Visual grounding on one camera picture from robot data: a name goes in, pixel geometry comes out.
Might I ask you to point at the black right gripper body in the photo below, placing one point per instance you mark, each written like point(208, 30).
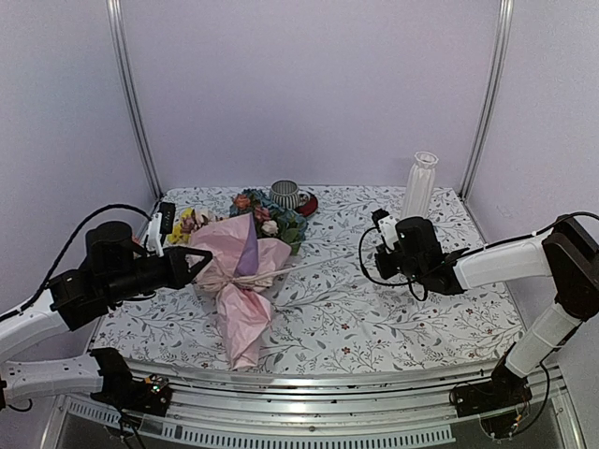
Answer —
point(409, 267)

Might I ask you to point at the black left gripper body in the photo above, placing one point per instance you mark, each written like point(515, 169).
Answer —
point(129, 283)

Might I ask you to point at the pink paper flower bouquet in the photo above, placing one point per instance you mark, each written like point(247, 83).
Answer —
point(249, 249)

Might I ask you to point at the cream printed ribbon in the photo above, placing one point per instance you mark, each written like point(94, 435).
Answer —
point(281, 273)

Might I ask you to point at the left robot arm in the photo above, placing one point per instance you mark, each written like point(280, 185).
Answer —
point(101, 373)

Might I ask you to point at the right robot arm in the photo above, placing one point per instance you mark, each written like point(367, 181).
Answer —
point(552, 274)

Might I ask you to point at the white ribbed vase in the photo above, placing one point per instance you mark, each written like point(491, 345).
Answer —
point(420, 184)

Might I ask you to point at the floral tablecloth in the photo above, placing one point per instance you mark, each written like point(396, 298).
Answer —
point(327, 317)

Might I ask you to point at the red patterned saucer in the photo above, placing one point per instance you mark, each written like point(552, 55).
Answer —
point(308, 204)

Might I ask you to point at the striped ceramic cup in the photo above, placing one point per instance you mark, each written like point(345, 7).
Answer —
point(286, 194)

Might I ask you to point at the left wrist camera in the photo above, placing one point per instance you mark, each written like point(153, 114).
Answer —
point(159, 227)

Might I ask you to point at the aluminium front rail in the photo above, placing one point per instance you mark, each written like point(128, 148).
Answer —
point(403, 409)

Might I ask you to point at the left metal frame post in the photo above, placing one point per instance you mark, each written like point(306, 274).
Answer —
point(124, 67)

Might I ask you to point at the metal frame post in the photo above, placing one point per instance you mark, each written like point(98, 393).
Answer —
point(124, 67)
point(497, 62)

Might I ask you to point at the right metal frame post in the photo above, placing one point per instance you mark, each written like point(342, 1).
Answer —
point(497, 62)

